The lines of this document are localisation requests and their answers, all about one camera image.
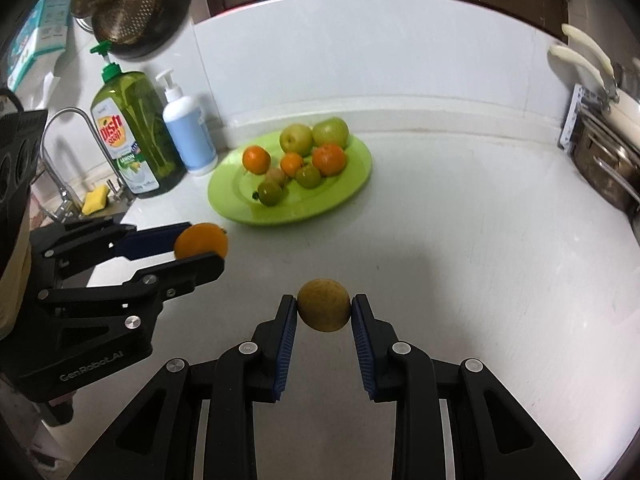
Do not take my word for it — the steel saucepan with cream handle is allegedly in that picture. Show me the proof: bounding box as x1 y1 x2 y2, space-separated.
561 23 640 88

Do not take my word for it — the white teal cardboard box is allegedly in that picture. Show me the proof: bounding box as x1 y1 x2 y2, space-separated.
7 0 76 91

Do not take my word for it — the cream frying pan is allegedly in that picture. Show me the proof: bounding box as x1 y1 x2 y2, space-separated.
549 44 640 136

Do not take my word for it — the large orange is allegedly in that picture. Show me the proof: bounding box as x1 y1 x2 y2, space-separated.
173 222 229 261

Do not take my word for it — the metal pot rack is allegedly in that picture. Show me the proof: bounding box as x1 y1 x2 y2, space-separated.
559 84 640 161

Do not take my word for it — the white pump bottle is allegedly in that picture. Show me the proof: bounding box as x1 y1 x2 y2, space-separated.
156 69 219 176

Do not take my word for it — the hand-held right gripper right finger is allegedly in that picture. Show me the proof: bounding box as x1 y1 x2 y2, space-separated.
351 294 583 480

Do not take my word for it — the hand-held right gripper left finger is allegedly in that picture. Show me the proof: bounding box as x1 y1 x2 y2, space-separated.
67 294 299 480

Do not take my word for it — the medium tangerine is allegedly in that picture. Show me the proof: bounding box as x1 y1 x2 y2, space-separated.
312 143 347 177

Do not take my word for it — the green oval plate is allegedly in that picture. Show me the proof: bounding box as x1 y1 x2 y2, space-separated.
208 132 373 226

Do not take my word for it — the steel faucet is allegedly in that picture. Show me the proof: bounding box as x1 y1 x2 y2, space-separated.
40 106 136 221

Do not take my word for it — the steel colander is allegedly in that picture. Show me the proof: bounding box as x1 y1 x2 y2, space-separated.
70 0 195 58

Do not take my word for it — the green dish soap bottle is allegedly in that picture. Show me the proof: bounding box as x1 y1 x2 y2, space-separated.
90 42 188 200

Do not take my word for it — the wide steel pot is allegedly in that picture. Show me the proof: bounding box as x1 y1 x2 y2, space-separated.
570 110 640 211

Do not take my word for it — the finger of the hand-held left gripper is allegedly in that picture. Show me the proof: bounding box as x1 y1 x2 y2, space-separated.
30 212 193 287
37 251 226 321

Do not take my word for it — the yellow sponge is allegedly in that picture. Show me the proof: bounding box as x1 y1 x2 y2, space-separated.
81 185 111 216

